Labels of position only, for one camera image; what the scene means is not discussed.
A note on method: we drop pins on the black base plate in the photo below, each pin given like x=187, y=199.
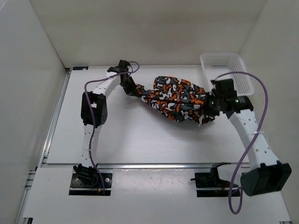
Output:
x=208, y=186
x=95, y=187

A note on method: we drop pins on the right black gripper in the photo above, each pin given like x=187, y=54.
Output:
x=207, y=110

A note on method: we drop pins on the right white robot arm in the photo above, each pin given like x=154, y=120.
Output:
x=267, y=174

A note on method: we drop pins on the aluminium front rail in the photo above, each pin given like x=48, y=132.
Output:
x=143, y=165

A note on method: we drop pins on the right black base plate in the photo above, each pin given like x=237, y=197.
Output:
x=208, y=186

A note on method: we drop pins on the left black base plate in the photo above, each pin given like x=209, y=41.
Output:
x=95, y=187

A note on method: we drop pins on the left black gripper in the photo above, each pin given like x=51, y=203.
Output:
x=132, y=91

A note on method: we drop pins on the orange camouflage shorts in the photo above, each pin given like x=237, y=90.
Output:
x=177, y=99

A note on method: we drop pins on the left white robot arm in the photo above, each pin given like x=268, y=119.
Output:
x=94, y=112

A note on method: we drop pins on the white plastic basket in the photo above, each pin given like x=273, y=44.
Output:
x=215, y=64

